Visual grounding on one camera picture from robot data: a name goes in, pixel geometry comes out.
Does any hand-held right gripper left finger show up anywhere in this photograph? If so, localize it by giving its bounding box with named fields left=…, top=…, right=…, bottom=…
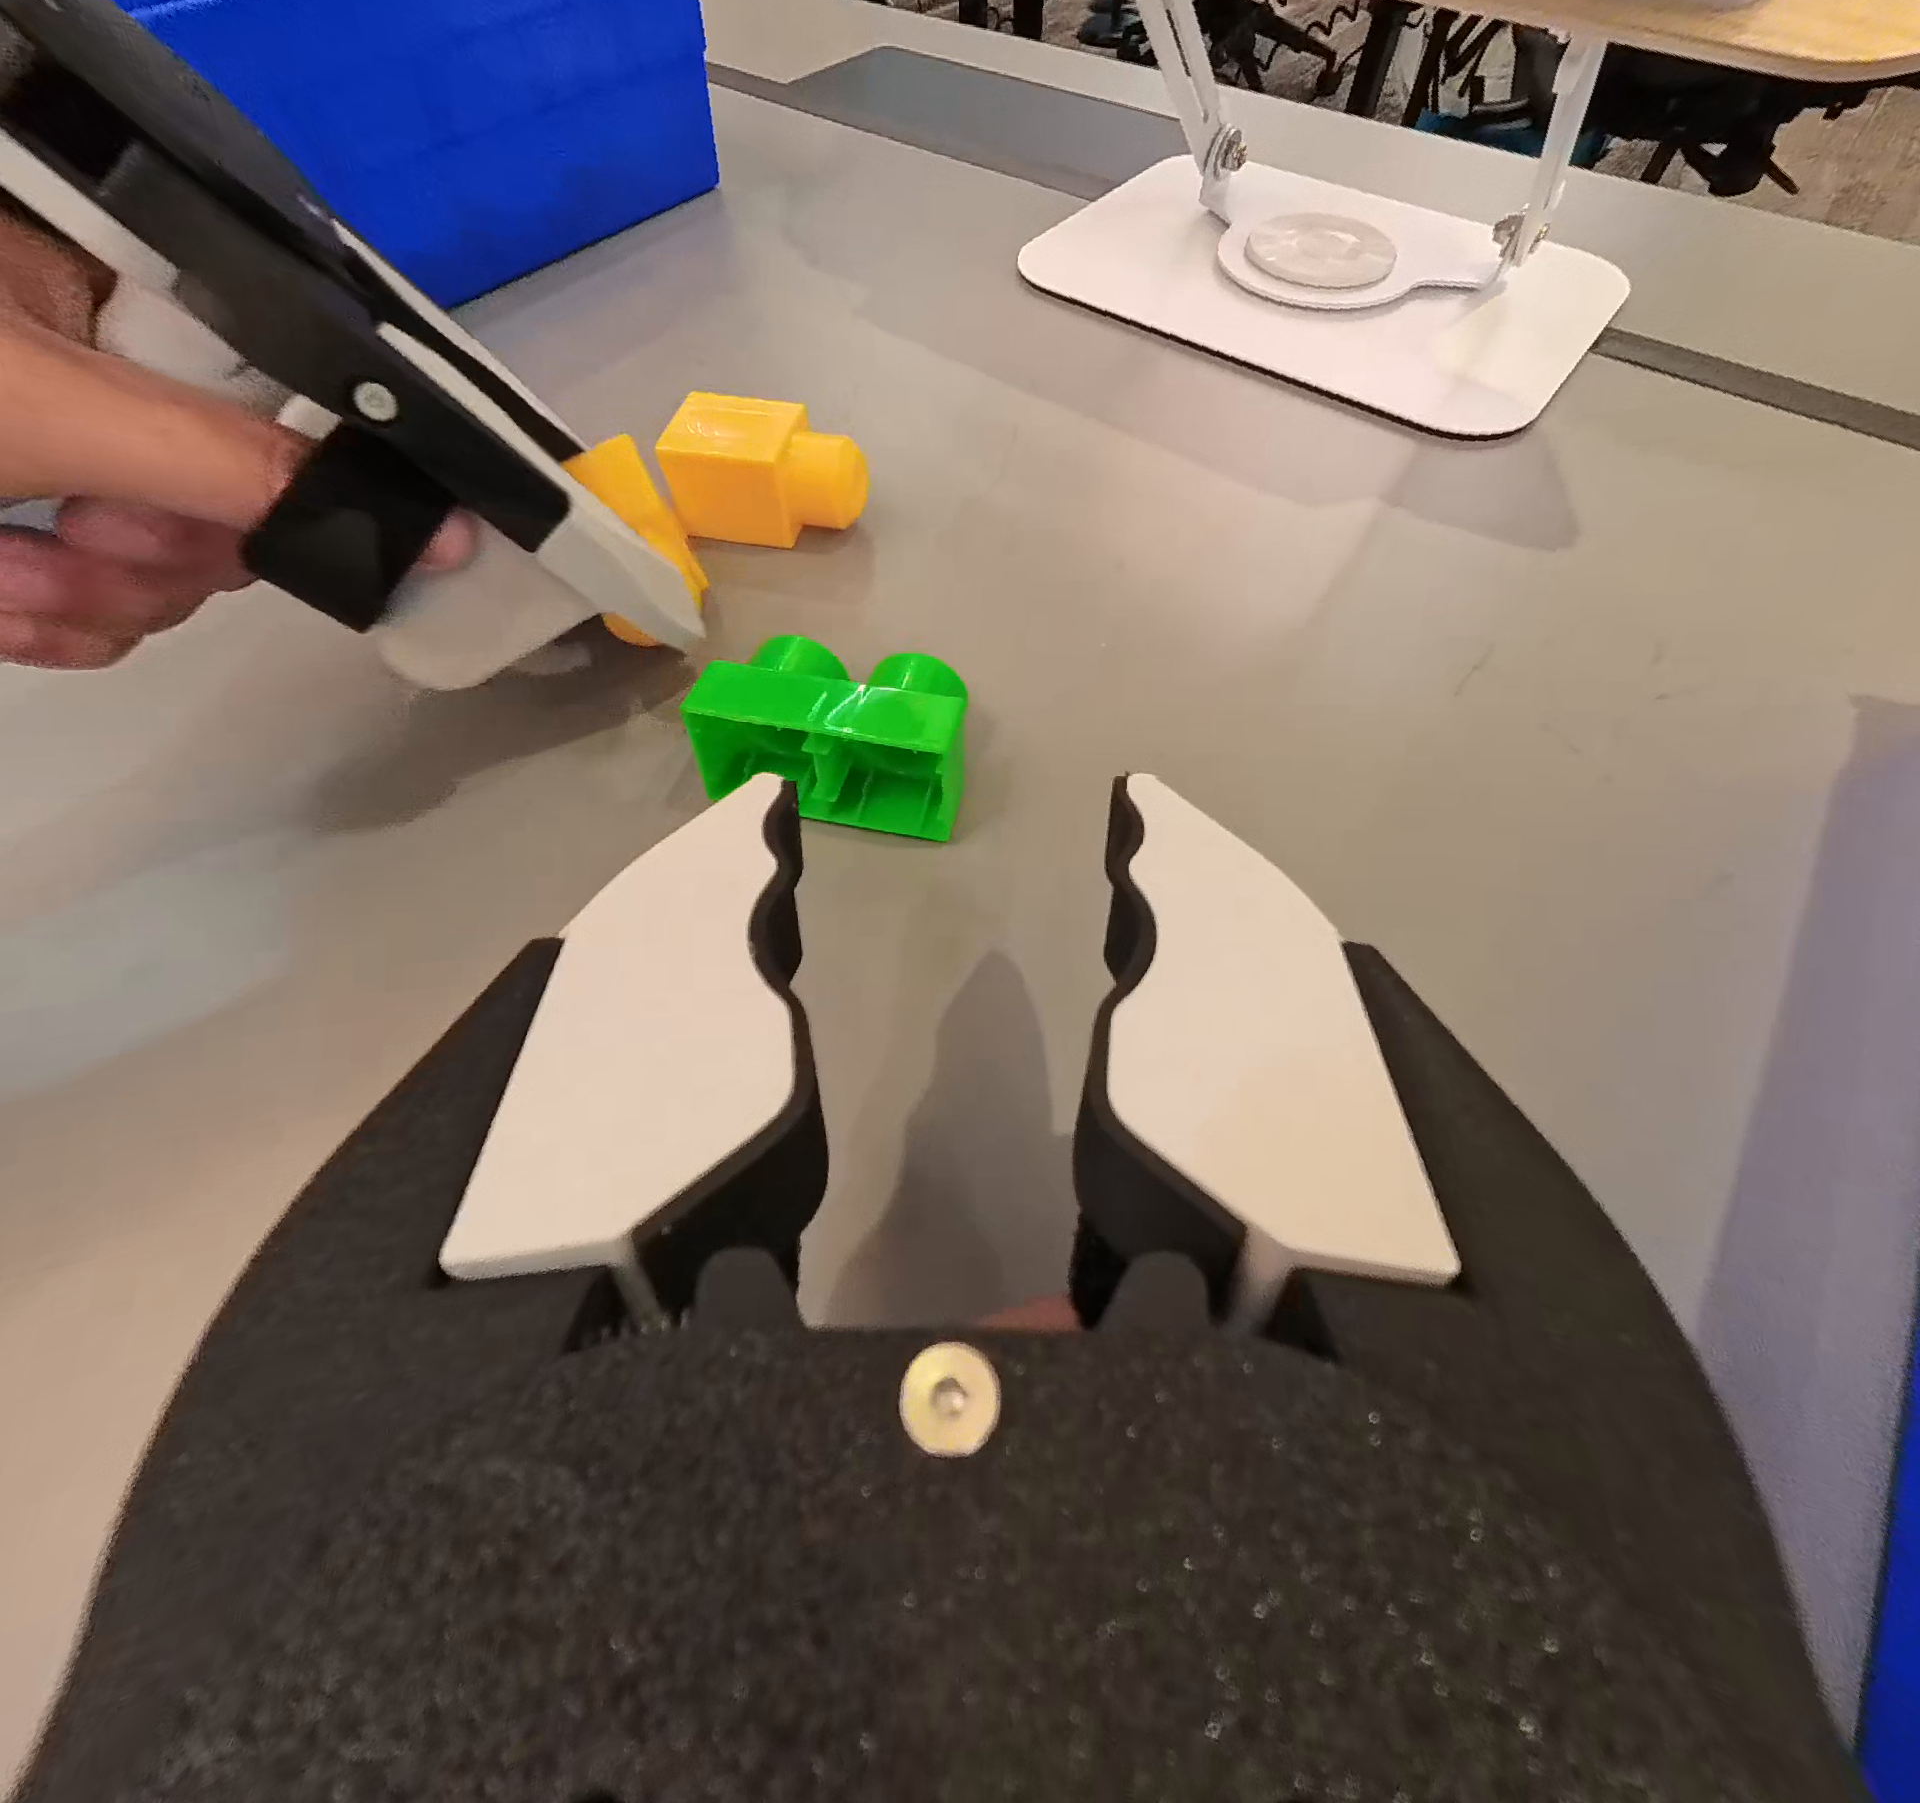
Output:
left=439, top=773, right=833, bottom=1336

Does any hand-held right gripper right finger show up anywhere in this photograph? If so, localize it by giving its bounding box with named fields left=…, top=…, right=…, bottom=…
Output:
left=1066, top=773, right=1464, bottom=1336

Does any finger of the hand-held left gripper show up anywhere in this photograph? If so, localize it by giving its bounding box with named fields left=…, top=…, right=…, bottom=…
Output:
left=331, top=222, right=710, bottom=656

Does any yellow one-stud toy block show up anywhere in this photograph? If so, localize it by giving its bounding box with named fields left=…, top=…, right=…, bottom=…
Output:
left=654, top=394, right=872, bottom=548
left=560, top=434, right=710, bottom=650

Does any green two-stud toy block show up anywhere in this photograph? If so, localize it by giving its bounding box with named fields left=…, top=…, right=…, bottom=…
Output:
left=682, top=637, right=969, bottom=846

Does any blue plastic bin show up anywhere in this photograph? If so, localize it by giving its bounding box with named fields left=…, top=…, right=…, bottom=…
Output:
left=1851, top=1384, right=1920, bottom=1790
left=0, top=0, right=720, bottom=313

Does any person's left hand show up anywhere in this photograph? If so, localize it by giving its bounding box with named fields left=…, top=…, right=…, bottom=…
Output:
left=0, top=229, right=320, bottom=676

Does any white stand with wooden board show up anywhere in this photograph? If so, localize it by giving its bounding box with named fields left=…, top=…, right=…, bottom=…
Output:
left=927, top=0, right=1920, bottom=443

